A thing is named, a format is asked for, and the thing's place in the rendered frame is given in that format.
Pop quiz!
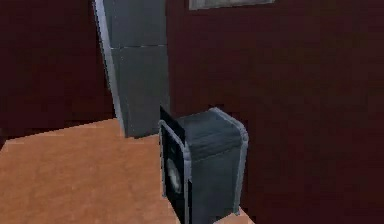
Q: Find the grey fridge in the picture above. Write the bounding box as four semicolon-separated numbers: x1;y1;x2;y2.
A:
92;0;171;139

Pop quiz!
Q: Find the grey framed wall picture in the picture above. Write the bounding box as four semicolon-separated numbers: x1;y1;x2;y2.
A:
188;0;276;11

